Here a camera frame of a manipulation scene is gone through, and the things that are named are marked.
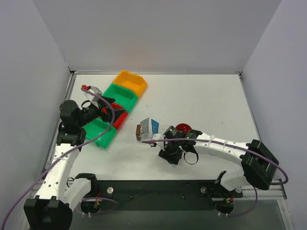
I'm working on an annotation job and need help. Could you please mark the red plastic bin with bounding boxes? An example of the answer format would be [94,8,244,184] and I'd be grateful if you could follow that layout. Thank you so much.
[101,103,128,130]

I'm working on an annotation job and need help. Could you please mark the green plastic bin upper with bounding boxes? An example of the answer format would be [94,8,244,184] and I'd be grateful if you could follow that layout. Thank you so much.
[102,83,138,113]

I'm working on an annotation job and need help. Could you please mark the clear glass tray wooden handles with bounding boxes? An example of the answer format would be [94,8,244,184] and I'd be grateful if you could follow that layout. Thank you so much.
[136,123,173,144]

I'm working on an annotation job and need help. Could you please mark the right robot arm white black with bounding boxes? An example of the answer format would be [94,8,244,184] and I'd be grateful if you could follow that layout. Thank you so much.
[153,126,279,191]

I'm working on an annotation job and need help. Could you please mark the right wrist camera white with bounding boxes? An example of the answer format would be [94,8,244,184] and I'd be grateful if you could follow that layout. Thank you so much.
[150,133,167,150]

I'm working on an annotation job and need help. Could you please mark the green plastic bin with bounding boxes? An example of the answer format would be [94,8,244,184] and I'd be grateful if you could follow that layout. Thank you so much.
[102,83,138,113]
[81,117,118,150]

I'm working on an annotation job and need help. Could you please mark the yellow plastic bin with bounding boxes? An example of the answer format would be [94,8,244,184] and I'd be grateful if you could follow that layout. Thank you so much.
[112,70,148,98]

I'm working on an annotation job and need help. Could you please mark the green plastic bin lower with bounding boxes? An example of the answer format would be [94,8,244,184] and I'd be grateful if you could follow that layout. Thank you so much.
[81,117,118,150]

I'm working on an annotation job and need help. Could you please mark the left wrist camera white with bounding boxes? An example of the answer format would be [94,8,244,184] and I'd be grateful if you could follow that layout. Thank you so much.
[81,85,102,107]

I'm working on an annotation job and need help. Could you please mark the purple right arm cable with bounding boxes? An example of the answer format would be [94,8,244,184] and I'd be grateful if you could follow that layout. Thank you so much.
[141,138,289,218]

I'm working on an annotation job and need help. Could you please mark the red cup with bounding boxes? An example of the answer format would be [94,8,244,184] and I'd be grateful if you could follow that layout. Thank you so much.
[176,123,192,134]

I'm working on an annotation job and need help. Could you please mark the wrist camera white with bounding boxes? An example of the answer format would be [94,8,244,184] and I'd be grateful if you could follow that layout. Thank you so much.
[81,85,102,107]
[150,133,167,150]

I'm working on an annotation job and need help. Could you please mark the blue toothpaste box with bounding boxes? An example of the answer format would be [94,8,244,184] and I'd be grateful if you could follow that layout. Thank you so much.
[151,119,159,134]

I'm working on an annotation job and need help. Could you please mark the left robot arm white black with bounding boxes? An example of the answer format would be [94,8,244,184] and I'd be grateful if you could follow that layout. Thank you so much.
[24,95,125,230]

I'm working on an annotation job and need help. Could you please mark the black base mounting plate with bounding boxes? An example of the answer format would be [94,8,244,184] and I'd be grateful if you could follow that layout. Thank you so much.
[78,180,243,214]

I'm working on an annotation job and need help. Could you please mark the aluminium frame rail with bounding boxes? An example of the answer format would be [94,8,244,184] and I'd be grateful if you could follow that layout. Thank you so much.
[26,180,287,200]

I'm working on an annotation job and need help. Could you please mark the white toothpaste tube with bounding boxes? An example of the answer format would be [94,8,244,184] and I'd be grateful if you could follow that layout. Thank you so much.
[140,118,153,135]

